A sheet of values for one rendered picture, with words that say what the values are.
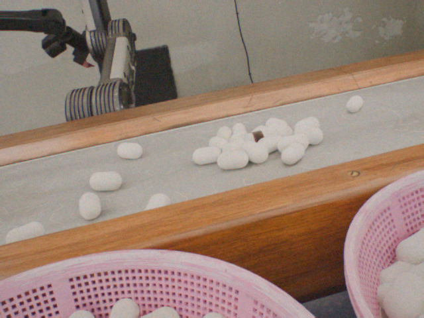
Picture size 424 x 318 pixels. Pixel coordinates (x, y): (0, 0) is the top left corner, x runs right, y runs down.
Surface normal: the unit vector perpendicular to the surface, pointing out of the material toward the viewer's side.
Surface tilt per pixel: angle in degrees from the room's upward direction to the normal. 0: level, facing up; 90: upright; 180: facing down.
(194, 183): 0
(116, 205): 0
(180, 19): 90
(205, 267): 75
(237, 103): 45
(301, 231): 90
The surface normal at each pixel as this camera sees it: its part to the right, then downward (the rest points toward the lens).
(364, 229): 0.75, -0.17
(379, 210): 0.62, -0.08
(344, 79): 0.03, -0.42
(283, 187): -0.16, -0.92
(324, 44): 0.18, 0.33
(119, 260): -0.10, 0.12
